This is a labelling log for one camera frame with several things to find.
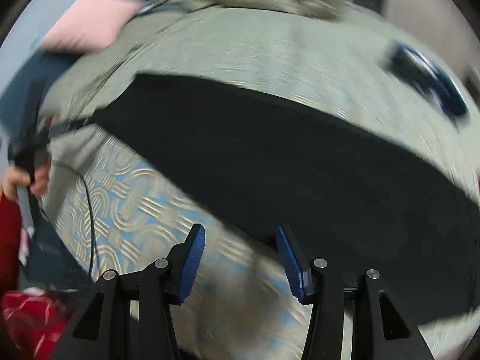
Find black pants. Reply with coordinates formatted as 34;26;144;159
90;74;479;324

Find person's left hand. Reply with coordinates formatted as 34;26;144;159
1;155;51;201

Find red patterned sleeve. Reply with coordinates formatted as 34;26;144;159
0;195;72;359

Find blue white garment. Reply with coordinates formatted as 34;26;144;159
387;43;470;121

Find black cable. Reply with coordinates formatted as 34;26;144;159
46;159;99;280

